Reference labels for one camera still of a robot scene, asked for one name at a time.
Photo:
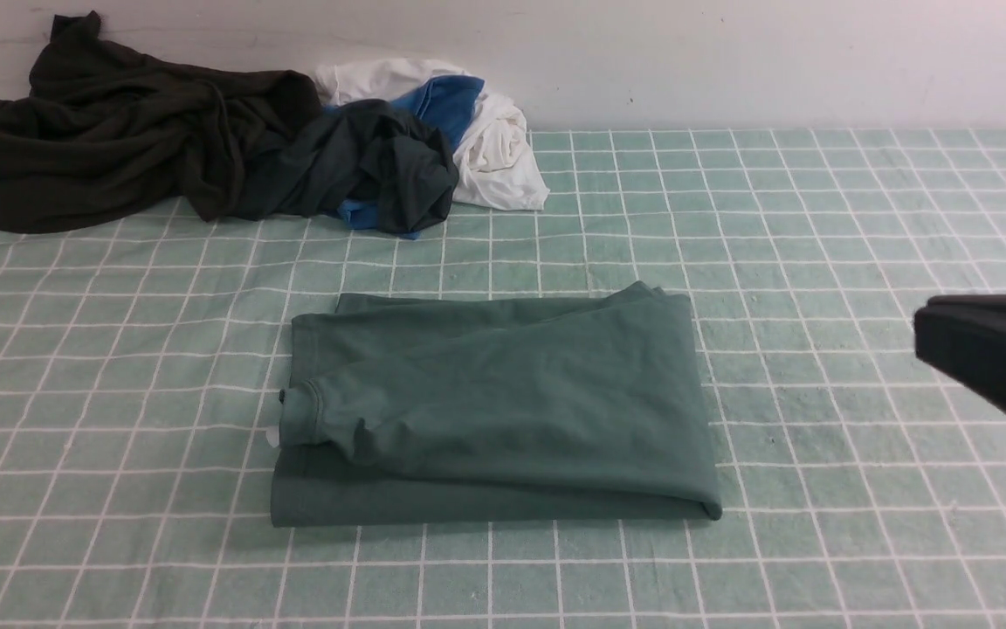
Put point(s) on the green long-sleeve top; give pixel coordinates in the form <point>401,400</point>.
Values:
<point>414,411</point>

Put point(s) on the white crumpled garment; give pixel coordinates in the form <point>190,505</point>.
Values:
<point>496,163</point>

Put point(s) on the blue crumpled garment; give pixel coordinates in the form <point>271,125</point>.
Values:
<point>446,100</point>

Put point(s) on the dark green crumpled garment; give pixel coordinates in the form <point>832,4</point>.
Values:
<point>312,172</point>

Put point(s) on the green checked tablecloth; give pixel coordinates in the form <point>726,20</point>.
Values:
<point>140,363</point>

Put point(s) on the black crumpled garment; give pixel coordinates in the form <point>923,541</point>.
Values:
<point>107,131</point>

